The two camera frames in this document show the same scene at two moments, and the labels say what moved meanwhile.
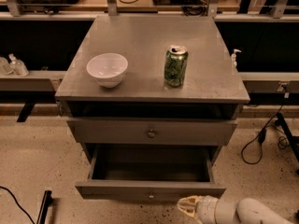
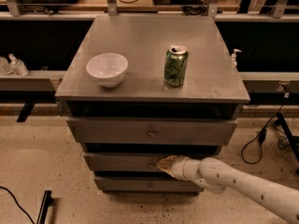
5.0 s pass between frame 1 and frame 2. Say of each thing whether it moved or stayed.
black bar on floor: stayed
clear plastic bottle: stayed
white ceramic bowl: stayed
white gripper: moved
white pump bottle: stayed
